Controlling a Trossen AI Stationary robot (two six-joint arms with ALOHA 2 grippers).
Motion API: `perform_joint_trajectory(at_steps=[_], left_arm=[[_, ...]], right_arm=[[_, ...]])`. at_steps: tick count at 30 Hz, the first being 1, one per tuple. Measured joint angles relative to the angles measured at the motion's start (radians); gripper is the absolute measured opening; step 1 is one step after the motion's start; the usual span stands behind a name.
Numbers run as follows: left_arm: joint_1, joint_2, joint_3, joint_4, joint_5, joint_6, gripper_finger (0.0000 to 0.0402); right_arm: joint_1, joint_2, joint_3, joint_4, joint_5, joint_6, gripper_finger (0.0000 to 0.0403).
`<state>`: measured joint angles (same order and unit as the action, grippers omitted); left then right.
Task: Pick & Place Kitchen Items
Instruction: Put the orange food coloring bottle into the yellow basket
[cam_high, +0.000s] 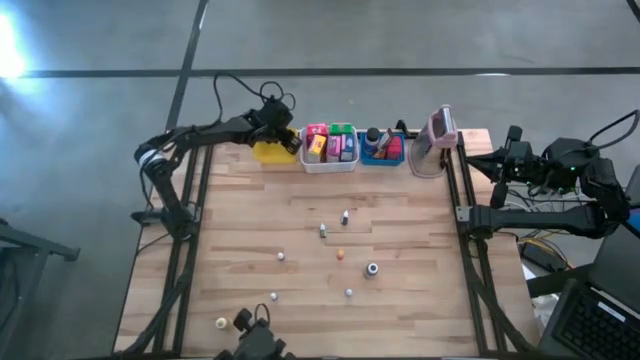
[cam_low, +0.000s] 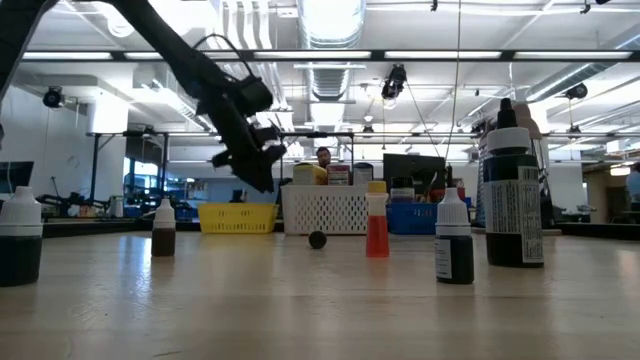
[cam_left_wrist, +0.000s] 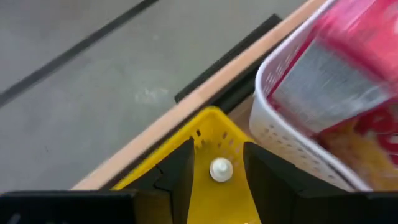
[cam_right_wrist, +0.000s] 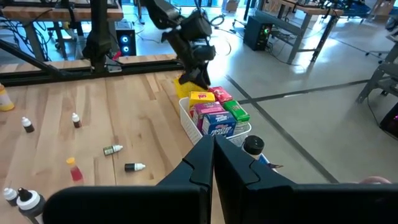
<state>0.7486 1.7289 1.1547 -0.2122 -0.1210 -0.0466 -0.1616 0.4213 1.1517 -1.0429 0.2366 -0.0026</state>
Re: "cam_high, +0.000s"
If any pink device on stand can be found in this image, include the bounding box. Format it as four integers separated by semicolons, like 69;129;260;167
408;104;460;179

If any yellow Corn Pops box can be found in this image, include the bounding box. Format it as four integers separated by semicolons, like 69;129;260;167
306;134;328;164

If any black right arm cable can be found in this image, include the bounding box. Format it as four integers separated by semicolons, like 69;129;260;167
588;109;640;151

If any yellow plastic basket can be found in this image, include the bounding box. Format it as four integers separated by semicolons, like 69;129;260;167
252;128;300;165

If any blue Frosted Flakes box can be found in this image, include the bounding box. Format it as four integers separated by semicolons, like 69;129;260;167
340;133;356;162

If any red cereal box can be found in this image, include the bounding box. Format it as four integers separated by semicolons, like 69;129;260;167
305;123;329;147

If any grey laptop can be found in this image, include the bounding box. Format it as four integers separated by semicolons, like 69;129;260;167
537;164;640;360

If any orange taco seasoning packet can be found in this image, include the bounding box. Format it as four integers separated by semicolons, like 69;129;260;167
375;128;395;160

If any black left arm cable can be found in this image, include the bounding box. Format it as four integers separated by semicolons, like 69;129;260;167
212;72;299;132

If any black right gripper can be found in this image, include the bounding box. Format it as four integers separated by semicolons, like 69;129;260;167
466;125;539;209

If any small red box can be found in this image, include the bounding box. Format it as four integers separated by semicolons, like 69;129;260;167
385;134;404;161

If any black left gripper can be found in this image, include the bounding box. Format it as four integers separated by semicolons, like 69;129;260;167
252;97;304;156

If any white plastic basket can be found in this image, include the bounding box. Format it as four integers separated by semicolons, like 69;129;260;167
299;123;360;174

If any blue plastic basket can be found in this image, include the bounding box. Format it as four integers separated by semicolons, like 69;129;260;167
358;130;406;167

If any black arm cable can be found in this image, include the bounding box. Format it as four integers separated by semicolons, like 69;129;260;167
588;109;640;151
212;72;299;132

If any black power adapter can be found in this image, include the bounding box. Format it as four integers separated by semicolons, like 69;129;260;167
519;241;564;274

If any purple Raisin Bran box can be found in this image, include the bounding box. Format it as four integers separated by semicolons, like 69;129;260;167
325;134;343;163

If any black mechanical device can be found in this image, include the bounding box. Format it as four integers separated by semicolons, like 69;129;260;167
214;302;297;360

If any grey metal stand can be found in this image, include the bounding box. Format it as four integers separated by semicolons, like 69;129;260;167
0;215;81;360

